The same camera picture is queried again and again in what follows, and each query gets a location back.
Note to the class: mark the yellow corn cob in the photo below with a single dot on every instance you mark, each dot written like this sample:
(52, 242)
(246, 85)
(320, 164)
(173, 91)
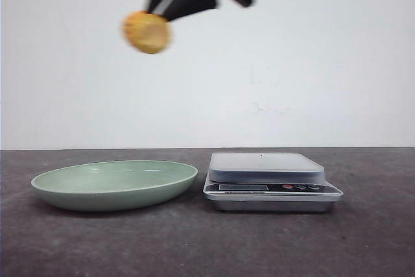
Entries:
(147, 32)

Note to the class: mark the green oval plate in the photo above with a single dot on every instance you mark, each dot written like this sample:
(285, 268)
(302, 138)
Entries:
(115, 185)

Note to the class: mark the silver digital kitchen scale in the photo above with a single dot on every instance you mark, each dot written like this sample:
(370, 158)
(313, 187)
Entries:
(268, 181)

